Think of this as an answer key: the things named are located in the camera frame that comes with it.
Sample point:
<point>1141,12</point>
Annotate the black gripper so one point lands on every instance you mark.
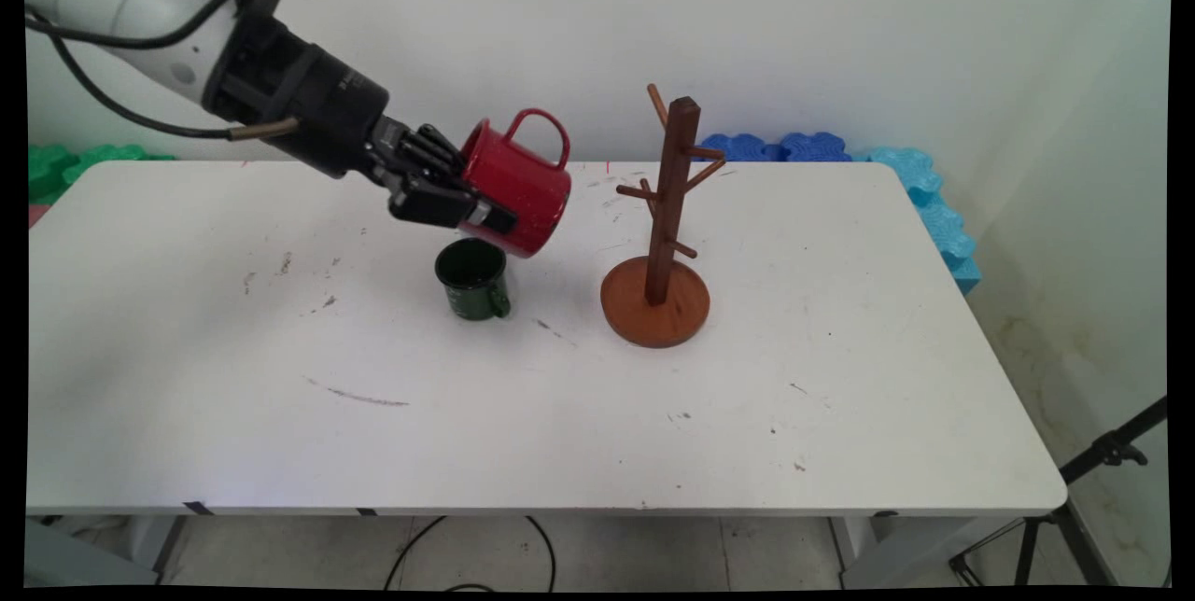
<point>308,102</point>

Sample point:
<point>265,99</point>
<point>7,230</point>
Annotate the red enamel mug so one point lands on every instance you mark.
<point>523,190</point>

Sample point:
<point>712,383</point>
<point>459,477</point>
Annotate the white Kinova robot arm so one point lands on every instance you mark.
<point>131,4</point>

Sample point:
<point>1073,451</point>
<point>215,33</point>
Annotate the dark green enamel mug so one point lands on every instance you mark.
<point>474,288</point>

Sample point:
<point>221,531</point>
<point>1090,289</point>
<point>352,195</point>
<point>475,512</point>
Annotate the brown wooden mug tree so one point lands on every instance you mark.
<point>672,200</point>

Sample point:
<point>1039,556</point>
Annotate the dark blue foam mat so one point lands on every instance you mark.
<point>775,149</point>

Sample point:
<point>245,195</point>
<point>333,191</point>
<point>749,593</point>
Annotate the green foam mat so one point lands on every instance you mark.
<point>65,167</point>

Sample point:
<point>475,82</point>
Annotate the red foam mat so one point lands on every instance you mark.
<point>35,214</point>

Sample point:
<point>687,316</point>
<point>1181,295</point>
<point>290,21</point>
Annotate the white table leg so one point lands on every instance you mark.
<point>154,545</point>
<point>887,550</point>

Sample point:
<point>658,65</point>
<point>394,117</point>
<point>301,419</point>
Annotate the light blue foam mat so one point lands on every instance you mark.
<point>938,209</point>

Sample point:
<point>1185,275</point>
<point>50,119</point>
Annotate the black tripod stand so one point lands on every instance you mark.
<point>1074,489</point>

